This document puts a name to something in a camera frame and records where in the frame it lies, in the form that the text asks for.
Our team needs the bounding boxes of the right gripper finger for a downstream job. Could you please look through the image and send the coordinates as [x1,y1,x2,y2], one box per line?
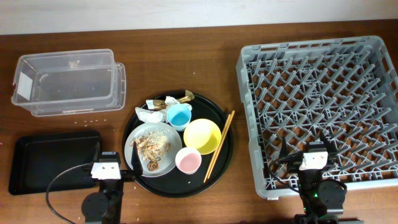
[320,131,338,153]
[279,135,288,159]

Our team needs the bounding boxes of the pink cup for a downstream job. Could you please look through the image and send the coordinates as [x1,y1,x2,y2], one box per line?
[175,147,201,175]

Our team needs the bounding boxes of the wooden chopstick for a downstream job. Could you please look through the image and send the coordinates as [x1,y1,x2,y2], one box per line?
[203,110,235,183]
[203,114,232,183]

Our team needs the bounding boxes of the blue cup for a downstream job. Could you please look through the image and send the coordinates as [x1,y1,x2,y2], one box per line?
[167,104,192,131]

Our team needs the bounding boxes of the gold snack wrapper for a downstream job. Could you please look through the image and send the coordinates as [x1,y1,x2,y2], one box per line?
[146,90,195,111]

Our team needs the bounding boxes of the white tissue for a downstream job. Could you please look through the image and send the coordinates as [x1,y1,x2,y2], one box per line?
[164,96,192,112]
[135,107,166,123]

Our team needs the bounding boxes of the yellow bowl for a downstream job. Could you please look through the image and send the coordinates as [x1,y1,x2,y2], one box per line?
[183,118,221,155]

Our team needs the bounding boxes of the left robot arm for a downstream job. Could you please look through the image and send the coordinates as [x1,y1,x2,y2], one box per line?
[81,143,143,223]

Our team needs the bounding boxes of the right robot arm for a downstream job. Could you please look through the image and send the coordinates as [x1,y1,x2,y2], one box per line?
[276,133,347,223]

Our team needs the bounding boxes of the grey dishwasher rack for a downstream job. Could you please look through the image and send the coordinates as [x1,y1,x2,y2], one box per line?
[236,35,397,200]

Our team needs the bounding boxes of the clear plastic waste bin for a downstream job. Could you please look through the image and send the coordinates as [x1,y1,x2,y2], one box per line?
[11,49,127,117]

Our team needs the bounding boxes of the food scraps on plate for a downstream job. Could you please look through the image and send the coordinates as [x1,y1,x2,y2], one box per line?
[129,129,170,172]

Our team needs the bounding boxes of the grey plate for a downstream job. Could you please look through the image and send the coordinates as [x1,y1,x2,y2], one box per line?
[124,123,182,177]

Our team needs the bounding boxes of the round black serving tray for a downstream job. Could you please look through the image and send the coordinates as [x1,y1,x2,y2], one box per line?
[136,93,234,198]

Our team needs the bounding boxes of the black rectangular tray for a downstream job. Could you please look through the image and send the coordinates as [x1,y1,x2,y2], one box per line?
[9,131,102,195]

